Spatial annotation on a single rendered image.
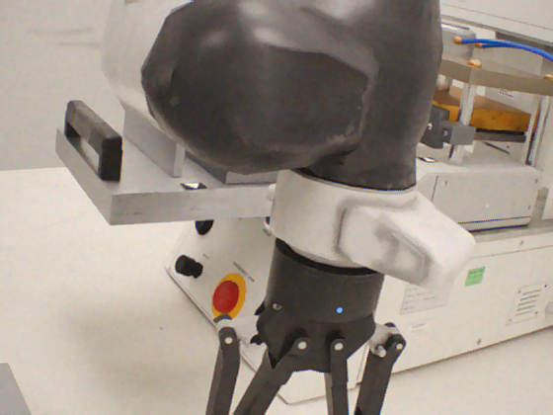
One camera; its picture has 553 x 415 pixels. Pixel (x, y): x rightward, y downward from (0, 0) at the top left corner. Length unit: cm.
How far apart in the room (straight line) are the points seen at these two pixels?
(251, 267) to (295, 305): 37
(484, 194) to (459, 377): 23
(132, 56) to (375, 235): 17
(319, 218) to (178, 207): 23
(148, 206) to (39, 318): 28
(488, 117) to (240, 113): 53
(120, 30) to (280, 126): 14
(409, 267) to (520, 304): 54
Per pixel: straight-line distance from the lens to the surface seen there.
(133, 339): 77
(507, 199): 79
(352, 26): 36
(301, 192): 39
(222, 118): 31
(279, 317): 44
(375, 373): 49
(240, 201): 62
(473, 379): 83
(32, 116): 220
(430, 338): 78
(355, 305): 42
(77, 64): 220
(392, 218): 38
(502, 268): 83
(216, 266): 84
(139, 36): 39
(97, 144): 60
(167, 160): 63
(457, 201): 72
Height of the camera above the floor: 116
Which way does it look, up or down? 20 degrees down
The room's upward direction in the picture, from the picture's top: 10 degrees clockwise
